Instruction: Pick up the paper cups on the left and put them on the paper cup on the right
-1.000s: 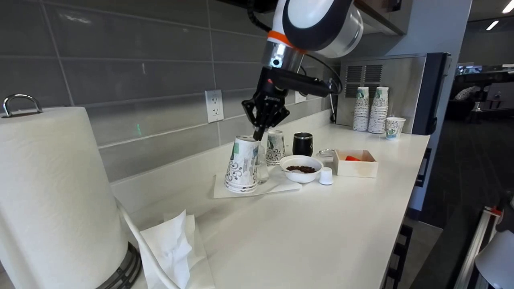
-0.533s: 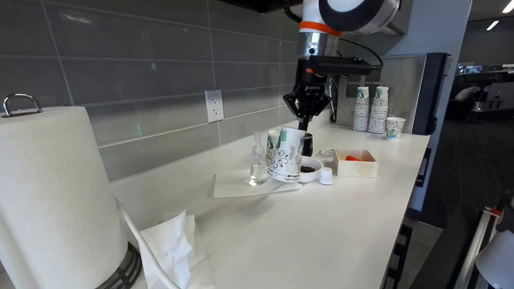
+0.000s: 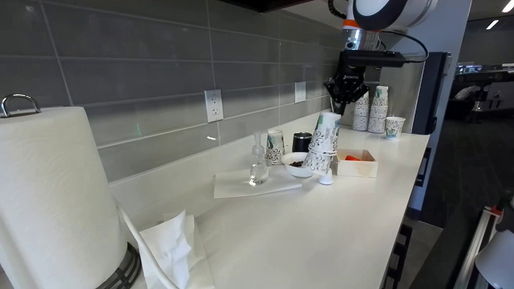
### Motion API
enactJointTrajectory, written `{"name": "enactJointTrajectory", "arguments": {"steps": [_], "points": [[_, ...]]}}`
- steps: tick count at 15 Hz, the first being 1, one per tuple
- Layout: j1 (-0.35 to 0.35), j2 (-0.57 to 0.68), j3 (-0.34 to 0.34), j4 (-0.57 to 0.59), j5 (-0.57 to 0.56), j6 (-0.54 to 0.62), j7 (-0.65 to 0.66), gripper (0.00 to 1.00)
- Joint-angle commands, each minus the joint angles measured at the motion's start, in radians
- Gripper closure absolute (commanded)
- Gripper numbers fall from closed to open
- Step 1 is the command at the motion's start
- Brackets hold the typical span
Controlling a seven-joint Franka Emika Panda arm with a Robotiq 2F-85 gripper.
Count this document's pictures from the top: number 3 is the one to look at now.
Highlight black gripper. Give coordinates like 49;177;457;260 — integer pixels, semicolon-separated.
323;64;371;116

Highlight printed paper cups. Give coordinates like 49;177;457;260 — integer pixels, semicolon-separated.
304;109;344;177

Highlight tall stack of paper cups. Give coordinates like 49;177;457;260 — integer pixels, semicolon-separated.
367;85;391;137
352;90;371;133

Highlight short printed paper cup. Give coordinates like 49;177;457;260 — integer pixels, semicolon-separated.
384;116;408;141

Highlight black metal mug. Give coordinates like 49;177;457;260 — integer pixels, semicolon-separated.
291;130;315;154

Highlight small white cap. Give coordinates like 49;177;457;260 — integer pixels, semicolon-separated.
318;169;336;186

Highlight clear glass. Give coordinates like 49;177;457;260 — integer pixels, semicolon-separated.
265;127;288;167

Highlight white ceramic bowl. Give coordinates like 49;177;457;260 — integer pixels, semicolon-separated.
280;151;318;180

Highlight dark blue vertical panel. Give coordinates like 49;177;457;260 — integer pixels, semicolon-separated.
412;52;450;137

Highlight clear glass bottle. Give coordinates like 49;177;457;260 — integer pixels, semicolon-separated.
248;130;272;188

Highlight dark overhead cabinet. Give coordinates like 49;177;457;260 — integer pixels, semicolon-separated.
219;0;318;15

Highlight white flat tray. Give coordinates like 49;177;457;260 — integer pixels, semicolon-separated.
212;167;306;201

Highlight silver metal stand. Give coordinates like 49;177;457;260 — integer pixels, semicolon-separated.
453;206;505;289

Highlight white rounded object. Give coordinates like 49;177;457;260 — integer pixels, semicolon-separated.
473;230;514;289

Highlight crumpled white towel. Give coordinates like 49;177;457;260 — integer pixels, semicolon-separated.
118;207;216;289

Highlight metal paper towel holder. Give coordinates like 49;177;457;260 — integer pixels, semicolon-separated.
0;92;143;289

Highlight white paper towel roll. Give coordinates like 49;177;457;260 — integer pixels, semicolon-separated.
0;105;130;289

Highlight white wall outlet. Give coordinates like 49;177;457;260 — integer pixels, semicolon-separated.
203;88;225;124
294;80;309;105

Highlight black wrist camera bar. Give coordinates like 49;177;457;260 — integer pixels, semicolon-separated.
343;48;407;69

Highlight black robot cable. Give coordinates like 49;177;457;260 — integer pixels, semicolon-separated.
375;29;431;64

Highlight black drawer handles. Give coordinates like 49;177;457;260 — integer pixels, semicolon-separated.
381;223;415;289

